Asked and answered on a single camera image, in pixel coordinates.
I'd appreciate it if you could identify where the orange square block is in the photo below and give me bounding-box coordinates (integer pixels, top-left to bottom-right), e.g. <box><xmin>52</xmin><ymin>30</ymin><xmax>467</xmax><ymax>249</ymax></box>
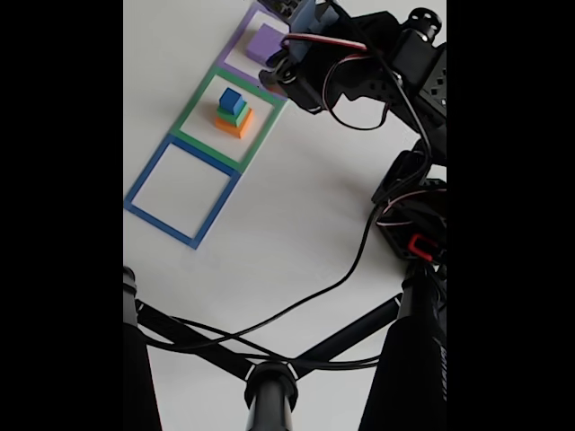
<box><xmin>214</xmin><ymin>108</ymin><xmax>255</xmax><ymax>141</ymax></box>

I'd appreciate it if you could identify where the blue tape square outline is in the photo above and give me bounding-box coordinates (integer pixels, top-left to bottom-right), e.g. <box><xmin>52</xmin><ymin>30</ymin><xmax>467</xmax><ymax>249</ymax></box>
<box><xmin>123</xmin><ymin>133</ymin><xmax>239</xmax><ymax>251</ymax></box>

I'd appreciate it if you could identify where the red clamp piece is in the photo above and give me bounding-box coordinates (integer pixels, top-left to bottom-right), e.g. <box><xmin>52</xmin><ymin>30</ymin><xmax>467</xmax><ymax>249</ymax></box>
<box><xmin>407</xmin><ymin>233</ymin><xmax>439</xmax><ymax>258</ymax></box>

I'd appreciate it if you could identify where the green tape square outline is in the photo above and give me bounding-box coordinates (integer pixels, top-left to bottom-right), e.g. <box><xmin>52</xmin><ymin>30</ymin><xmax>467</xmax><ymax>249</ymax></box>
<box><xmin>169</xmin><ymin>65</ymin><xmax>288</xmax><ymax>174</ymax></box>

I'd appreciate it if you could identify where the green square block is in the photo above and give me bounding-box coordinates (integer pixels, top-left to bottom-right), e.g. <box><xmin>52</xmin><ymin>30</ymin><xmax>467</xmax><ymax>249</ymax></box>
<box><xmin>217</xmin><ymin>105</ymin><xmax>251</xmax><ymax>128</ymax></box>

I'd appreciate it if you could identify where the purple tape square outline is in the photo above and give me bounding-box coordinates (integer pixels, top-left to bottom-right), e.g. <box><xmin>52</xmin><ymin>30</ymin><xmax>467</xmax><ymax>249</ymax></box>
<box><xmin>215</xmin><ymin>1</ymin><xmax>293</xmax><ymax>101</ymax></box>

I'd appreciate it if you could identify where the red white black servo cable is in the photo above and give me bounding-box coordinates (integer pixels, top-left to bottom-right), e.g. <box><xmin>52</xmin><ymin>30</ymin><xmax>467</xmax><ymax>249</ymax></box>
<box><xmin>281</xmin><ymin>33</ymin><xmax>396</xmax><ymax>131</ymax></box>

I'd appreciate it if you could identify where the small blue cube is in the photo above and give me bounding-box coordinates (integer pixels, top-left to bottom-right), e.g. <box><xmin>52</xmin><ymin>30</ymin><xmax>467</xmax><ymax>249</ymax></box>
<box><xmin>219</xmin><ymin>87</ymin><xmax>246</xmax><ymax>114</ymax></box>

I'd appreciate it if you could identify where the camera circuit board blue mount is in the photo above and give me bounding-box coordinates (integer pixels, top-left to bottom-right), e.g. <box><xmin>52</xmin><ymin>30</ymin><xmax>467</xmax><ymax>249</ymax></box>
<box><xmin>260</xmin><ymin>0</ymin><xmax>352</xmax><ymax>36</ymax></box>

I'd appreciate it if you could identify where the purple square block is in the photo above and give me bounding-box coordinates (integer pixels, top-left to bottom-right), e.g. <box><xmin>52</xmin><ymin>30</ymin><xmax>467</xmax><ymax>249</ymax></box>
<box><xmin>245</xmin><ymin>23</ymin><xmax>291</xmax><ymax>66</ymax></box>

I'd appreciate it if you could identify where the black tripod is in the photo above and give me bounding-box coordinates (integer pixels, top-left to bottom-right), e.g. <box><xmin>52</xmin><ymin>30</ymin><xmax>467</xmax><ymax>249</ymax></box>
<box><xmin>123</xmin><ymin>265</ymin><xmax>447</xmax><ymax>431</ymax></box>

